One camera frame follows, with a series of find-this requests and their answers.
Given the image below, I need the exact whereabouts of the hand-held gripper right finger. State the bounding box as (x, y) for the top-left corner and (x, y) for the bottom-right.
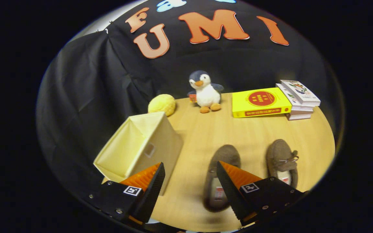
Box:
(216, 161), (309, 227)

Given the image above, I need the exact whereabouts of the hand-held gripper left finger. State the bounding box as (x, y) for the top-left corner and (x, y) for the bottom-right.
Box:
(88, 162), (166, 226)

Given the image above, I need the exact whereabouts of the brown fuzzy shoe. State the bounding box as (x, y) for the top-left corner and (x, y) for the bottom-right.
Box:
(266, 139), (299, 189)
(203, 145), (241, 212)

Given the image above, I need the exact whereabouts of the cream fabric storage box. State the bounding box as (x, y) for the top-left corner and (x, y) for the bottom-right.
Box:
(93, 112), (184, 196)

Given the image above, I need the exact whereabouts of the yellow round plush toy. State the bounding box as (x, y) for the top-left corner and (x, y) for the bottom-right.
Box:
(148, 94), (176, 117)

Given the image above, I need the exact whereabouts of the yellow book red label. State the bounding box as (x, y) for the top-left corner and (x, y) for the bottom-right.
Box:
(232, 87), (292, 118)

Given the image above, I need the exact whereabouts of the penguin plush toy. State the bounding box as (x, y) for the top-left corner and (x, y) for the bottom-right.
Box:
(187, 70), (224, 114)

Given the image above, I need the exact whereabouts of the white paperback book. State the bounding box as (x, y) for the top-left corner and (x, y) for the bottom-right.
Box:
(285, 110), (312, 121)
(276, 83), (314, 112)

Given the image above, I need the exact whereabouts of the black backdrop cloth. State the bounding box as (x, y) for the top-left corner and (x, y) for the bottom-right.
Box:
(36, 0), (342, 207)

